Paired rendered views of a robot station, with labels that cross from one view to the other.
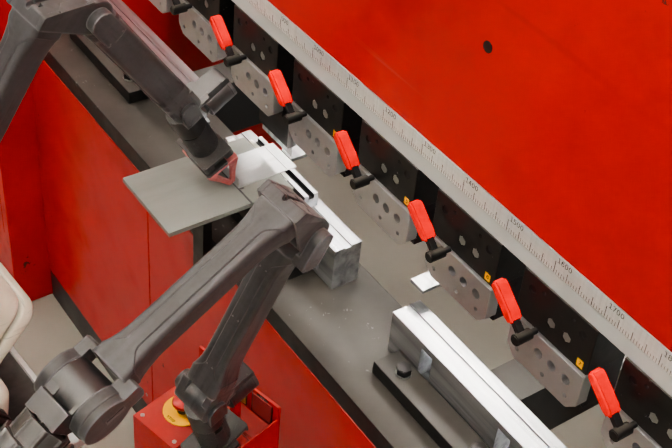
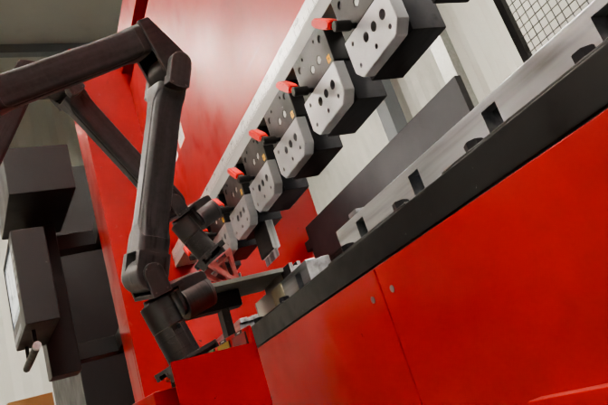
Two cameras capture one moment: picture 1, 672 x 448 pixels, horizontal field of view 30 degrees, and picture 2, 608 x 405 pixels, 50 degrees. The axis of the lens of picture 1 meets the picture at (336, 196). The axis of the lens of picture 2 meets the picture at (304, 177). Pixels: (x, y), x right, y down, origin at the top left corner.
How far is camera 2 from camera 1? 186 cm
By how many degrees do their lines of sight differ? 59
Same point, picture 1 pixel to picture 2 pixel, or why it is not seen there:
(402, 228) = (299, 136)
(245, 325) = (148, 160)
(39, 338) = not seen: outside the picture
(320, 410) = (308, 353)
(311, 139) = (261, 188)
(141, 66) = (118, 143)
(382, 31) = (245, 43)
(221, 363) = (141, 210)
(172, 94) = not seen: hidden behind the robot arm
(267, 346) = (278, 369)
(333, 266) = (309, 275)
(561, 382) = (383, 22)
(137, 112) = not seen: hidden behind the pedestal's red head
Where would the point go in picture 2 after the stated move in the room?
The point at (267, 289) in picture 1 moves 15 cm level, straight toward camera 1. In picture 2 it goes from (155, 118) to (113, 85)
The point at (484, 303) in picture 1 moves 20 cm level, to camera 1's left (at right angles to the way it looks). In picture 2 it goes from (337, 79) to (234, 123)
